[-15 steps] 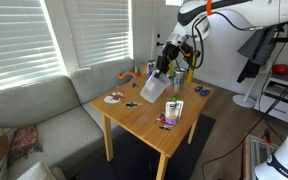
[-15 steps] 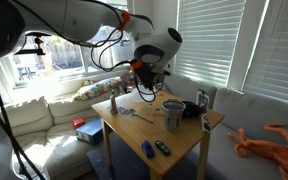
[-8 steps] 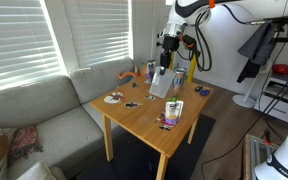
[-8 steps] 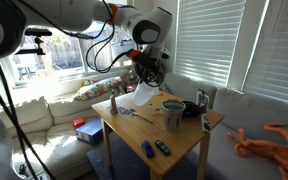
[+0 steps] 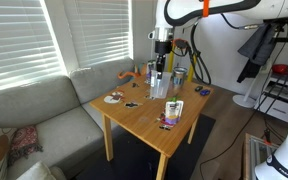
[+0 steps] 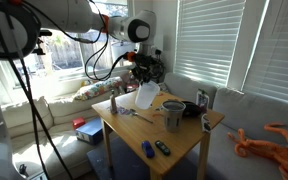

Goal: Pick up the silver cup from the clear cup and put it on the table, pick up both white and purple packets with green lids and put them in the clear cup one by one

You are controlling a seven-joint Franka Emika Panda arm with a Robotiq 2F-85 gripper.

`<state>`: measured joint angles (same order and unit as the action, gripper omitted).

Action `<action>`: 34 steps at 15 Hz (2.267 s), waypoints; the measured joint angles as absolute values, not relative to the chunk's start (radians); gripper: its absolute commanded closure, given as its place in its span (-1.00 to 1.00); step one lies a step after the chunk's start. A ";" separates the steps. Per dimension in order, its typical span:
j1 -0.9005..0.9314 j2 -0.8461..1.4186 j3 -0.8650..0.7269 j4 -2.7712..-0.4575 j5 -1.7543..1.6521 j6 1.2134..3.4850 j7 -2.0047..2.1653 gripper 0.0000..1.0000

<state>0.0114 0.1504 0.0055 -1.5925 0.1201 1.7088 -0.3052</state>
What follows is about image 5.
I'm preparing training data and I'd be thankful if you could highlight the wooden table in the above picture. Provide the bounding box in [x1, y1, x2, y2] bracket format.
[89, 74, 215, 180]

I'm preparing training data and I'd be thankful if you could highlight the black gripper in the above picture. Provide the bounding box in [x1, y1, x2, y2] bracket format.
[154, 39, 174, 80]

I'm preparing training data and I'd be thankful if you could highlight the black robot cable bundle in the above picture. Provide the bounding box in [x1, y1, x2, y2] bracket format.
[172, 13, 262, 86]

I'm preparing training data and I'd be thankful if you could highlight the gray sofa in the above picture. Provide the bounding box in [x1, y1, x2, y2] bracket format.
[0, 57, 137, 180]

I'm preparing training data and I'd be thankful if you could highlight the black floor cable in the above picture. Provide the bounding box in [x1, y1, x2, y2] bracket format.
[198, 33, 288, 180]

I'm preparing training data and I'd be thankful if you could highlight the red paisley cloth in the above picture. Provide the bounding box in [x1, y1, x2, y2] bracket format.
[6, 124, 44, 167]

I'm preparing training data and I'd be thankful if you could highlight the white window blind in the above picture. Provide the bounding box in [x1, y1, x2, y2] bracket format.
[0, 0, 66, 94]
[63, 0, 134, 70]

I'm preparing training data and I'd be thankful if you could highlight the silver metal cup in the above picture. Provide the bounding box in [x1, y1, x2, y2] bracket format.
[171, 66, 189, 90]

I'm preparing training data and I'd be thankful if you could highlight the flat red Santa figure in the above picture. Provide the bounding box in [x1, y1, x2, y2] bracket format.
[155, 113, 178, 132]

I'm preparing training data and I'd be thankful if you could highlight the metal frame crate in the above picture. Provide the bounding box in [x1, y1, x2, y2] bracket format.
[241, 132, 281, 180]

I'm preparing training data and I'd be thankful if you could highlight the dark hanging jacket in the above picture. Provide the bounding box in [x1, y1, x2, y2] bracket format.
[236, 23, 279, 85]

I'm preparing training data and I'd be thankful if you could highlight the dark floor rug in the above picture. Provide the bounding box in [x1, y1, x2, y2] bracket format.
[73, 113, 217, 180]

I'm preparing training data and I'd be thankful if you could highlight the red bowl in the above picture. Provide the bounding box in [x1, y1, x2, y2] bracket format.
[270, 63, 288, 76]

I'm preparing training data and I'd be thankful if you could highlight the white pedestal stand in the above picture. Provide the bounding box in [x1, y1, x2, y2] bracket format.
[232, 63, 269, 110]

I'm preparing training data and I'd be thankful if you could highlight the clear plastic cup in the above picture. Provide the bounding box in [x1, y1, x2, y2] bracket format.
[149, 69, 173, 100]

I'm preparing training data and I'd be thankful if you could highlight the white shelf unit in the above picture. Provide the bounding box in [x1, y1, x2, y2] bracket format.
[253, 59, 288, 126]

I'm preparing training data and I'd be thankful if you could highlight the white cushion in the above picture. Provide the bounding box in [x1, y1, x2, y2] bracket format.
[15, 160, 68, 180]

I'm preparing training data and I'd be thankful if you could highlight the orange octopus plush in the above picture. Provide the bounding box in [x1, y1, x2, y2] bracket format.
[116, 63, 149, 81]

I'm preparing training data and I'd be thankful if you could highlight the yellow post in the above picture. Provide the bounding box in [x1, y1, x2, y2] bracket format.
[185, 54, 197, 83]
[166, 49, 176, 73]

